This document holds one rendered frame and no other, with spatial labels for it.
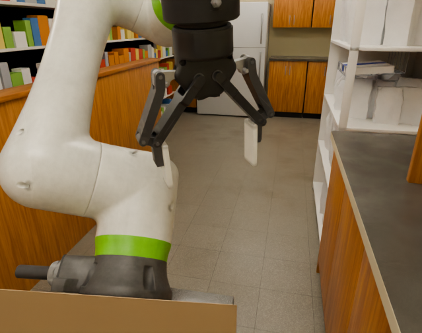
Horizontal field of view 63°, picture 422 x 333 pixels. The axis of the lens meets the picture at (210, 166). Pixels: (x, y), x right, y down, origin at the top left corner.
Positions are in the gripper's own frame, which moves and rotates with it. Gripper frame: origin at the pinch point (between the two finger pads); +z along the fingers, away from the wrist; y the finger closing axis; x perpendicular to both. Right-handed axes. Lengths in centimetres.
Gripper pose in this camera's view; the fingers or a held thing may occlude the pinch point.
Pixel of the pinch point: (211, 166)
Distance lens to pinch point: 51.6
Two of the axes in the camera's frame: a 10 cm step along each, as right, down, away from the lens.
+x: 3.8, 4.6, -8.0
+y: -9.2, 2.4, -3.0
